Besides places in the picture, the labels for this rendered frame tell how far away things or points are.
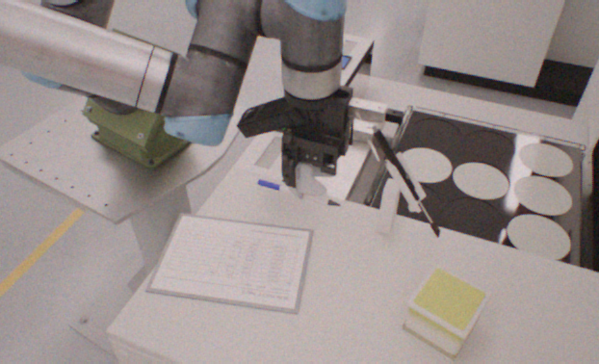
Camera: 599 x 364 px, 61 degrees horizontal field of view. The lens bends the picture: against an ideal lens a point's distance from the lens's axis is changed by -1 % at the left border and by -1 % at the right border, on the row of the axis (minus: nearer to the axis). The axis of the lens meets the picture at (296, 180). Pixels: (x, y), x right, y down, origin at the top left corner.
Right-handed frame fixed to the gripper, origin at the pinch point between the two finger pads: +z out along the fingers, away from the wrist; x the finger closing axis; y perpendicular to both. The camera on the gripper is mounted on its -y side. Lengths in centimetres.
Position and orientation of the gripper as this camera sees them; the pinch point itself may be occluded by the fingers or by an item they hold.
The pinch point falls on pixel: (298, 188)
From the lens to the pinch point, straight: 80.0
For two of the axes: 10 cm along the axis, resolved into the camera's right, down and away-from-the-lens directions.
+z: 0.1, 7.0, 7.2
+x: 3.9, -6.6, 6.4
